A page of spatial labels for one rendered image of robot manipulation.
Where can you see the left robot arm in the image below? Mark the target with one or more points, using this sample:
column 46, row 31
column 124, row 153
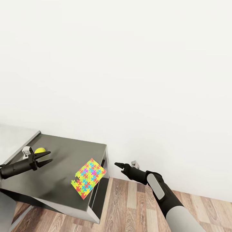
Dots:
column 28, row 163

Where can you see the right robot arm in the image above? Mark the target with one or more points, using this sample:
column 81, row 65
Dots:
column 176, row 215

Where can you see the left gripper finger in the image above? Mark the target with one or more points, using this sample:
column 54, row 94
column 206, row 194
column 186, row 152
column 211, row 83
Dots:
column 40, row 164
column 39, row 155

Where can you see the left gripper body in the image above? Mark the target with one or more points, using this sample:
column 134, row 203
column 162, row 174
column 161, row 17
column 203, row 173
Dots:
column 24, row 165

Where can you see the jigsaw puzzle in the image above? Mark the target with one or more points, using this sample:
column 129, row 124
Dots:
column 89, row 176

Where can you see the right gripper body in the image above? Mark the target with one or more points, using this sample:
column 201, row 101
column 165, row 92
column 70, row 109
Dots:
column 131, row 172

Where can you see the tennis ball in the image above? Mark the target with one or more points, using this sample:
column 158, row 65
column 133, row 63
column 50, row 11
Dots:
column 40, row 150

